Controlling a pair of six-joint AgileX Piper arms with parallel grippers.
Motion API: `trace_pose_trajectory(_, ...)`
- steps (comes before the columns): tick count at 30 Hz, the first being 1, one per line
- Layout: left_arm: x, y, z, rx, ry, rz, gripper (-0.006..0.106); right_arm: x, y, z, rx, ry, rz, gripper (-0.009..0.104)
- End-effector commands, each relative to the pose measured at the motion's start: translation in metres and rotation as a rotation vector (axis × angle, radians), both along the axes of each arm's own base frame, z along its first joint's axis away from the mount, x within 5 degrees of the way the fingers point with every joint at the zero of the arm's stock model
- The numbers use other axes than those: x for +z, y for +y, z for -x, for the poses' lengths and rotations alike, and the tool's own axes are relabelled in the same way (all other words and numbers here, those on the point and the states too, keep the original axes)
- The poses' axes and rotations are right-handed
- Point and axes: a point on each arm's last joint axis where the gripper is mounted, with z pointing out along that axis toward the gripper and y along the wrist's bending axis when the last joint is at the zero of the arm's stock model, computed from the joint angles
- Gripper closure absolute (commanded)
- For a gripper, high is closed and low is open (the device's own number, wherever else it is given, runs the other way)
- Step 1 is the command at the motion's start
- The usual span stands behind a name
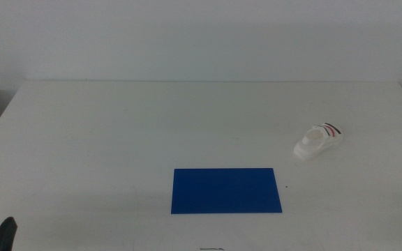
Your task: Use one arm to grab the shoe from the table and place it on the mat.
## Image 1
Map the blue rectangular mat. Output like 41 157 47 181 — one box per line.
170 167 283 215

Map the white shoe with red-black stripes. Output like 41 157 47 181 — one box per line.
292 122 345 162

